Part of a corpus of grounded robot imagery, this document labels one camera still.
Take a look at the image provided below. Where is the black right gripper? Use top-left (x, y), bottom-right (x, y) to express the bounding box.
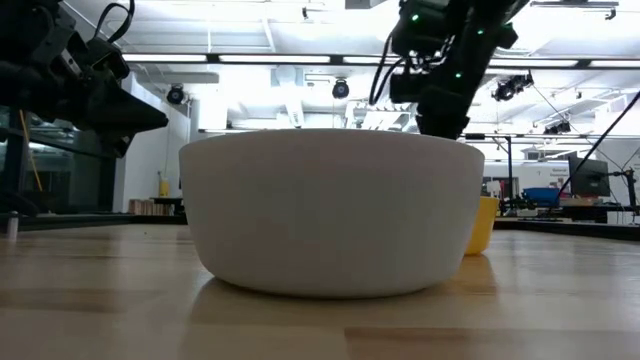
top-left (416, 84), bottom-right (474, 141)

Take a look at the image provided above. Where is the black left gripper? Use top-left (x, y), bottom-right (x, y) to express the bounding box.
top-left (29, 33), bottom-right (170, 159)

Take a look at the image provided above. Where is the blue plastic bin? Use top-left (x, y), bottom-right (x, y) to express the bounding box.
top-left (521, 186), bottom-right (562, 209)

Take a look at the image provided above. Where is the large white bowl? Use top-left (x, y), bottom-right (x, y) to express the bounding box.
top-left (178, 127), bottom-right (486, 300)

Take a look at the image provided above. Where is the black computer monitor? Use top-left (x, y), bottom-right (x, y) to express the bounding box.
top-left (567, 156), bottom-right (612, 199)

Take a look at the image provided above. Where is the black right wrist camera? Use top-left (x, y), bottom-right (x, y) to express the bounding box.
top-left (388, 72), bottom-right (426, 105)

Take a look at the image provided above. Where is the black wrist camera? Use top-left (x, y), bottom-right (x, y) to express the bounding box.
top-left (88, 37), bottom-right (132, 81)
top-left (388, 72), bottom-right (426, 105)

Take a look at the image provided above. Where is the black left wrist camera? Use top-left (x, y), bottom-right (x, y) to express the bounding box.
top-left (88, 37), bottom-right (132, 81)

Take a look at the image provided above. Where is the black ceiling camera rig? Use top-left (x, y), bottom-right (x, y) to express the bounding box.
top-left (491, 71), bottom-right (535, 104)

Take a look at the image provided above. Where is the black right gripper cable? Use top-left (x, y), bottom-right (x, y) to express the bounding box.
top-left (368, 29), bottom-right (407, 107)

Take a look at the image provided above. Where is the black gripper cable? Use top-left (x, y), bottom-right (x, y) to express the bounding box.
top-left (368, 29), bottom-right (407, 107)
top-left (93, 0), bottom-right (137, 44)

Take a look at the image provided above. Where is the yellow extension cable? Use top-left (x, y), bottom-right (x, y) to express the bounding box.
top-left (18, 109), bottom-right (45, 194)

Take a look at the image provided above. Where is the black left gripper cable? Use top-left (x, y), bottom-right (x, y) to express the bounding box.
top-left (93, 0), bottom-right (137, 44)

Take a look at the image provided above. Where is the black slanted cable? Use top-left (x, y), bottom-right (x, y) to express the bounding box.
top-left (556, 90), bottom-right (640, 197)

